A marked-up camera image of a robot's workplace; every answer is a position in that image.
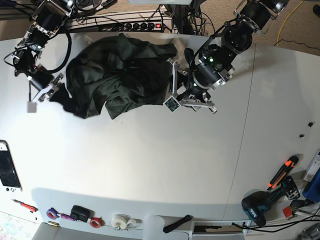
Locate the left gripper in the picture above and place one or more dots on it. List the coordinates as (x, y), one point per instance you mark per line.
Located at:
(188, 91)

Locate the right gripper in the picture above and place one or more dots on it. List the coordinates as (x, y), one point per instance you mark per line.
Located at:
(46, 84)

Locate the dark green t-shirt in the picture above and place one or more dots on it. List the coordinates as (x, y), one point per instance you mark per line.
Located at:
(118, 73)

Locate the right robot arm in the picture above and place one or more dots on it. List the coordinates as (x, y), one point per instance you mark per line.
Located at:
(49, 20)

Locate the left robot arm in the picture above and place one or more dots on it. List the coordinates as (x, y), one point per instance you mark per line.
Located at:
(211, 66)

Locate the black power strip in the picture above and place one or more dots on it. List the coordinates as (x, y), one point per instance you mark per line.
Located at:
(156, 27)

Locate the white handheld game console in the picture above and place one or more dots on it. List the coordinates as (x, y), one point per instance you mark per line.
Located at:
(8, 174)

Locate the orange black utility knife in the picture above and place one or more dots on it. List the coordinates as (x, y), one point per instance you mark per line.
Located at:
(282, 172)

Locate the red screwdriver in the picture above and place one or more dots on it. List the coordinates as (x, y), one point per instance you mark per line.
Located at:
(32, 209)

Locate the purple tape roll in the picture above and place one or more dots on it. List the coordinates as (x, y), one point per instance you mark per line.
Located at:
(52, 214)

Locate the teal black power drill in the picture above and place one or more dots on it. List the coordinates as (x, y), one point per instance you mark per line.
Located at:
(258, 203)

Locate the white paper roll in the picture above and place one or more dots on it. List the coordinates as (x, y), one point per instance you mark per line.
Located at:
(152, 227)

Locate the red tape roll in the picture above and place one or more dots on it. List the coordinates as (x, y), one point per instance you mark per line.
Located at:
(95, 222)

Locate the clear tape dispenser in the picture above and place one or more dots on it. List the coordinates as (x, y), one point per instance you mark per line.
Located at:
(122, 222)

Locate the blue box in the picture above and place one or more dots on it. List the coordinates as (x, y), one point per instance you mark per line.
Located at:
(312, 189)

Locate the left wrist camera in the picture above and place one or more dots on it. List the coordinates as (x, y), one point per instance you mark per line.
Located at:
(172, 104)

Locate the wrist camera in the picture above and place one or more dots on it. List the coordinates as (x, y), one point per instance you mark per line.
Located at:
(31, 107)
(172, 104)

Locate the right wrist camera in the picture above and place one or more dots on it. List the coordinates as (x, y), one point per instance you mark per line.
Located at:
(31, 107)

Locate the black action camera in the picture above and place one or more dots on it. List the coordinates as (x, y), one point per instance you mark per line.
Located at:
(80, 213)

